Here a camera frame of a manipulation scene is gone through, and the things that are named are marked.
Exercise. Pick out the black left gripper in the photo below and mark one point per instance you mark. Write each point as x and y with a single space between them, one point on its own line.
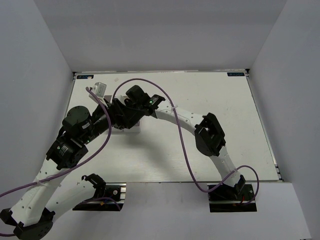
102 107

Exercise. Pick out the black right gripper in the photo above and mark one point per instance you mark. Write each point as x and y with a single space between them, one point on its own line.
128 103

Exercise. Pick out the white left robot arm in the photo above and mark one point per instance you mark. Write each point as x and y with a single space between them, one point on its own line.
30 216

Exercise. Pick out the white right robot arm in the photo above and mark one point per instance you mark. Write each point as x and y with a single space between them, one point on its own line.
208 134

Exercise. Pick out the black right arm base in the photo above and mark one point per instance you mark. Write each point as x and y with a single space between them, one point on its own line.
224 202

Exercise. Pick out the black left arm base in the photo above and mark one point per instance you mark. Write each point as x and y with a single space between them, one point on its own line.
106 197

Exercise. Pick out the white right organizer tray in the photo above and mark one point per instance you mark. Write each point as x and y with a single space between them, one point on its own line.
136 127

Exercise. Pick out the left blue corner label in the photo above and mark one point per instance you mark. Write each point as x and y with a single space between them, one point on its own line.
84 77

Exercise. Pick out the blue corner label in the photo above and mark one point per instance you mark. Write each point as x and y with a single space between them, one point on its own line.
84 77
235 74

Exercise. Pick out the right blue corner label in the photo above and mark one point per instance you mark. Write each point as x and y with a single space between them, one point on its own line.
235 74

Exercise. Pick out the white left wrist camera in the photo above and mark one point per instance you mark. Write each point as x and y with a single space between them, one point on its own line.
97 92

